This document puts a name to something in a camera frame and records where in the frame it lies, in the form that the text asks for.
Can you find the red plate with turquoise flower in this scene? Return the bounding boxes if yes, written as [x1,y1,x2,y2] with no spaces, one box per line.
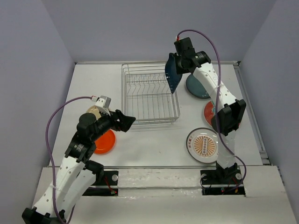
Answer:
[204,101,215,126]

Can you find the purple cable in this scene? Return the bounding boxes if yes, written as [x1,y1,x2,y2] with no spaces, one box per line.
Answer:
[44,96,94,222]
[177,29,247,187]

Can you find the silver wire dish rack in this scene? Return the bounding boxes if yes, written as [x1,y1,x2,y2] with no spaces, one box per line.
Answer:
[121,61,180,127]

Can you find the white plate with orange sunburst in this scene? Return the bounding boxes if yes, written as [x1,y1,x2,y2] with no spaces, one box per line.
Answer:
[185,127,218,164]

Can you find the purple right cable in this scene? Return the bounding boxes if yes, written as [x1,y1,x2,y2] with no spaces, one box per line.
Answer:
[177,29,247,187]

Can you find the dark blue leaf-shaped plate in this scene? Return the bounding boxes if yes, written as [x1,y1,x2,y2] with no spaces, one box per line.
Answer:
[164,53,182,94]

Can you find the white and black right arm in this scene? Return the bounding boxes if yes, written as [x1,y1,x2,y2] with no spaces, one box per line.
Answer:
[165,37,246,185]

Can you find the small beige plate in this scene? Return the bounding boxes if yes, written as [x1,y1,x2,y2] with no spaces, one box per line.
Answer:
[86,105,101,119]

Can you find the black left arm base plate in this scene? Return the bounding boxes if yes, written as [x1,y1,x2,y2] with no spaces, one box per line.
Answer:
[83,170,119,196]

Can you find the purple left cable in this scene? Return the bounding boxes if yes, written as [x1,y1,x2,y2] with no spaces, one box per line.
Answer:
[44,96,94,222]

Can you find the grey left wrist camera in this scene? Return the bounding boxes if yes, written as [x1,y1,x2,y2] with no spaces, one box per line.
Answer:
[91,96,111,116]

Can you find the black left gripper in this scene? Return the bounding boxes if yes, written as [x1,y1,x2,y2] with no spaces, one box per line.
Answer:
[91,107,135,141]

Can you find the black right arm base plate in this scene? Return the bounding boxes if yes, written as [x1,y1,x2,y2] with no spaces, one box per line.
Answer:
[199,169,245,196]

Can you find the teal plate with white blossoms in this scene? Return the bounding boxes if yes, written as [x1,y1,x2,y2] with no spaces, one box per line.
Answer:
[185,74,210,99]

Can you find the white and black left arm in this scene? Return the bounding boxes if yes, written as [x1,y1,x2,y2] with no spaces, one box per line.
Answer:
[22,110,135,224]

